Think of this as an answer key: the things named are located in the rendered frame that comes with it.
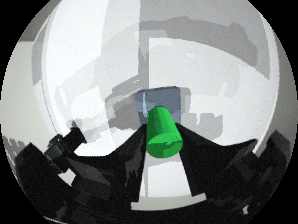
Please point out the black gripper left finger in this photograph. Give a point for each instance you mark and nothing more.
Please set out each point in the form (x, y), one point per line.
(122, 168)

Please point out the green marker cap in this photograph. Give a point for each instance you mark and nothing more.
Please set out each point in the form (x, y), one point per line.
(162, 137)

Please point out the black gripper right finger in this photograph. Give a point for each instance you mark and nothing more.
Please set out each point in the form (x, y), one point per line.
(204, 161)

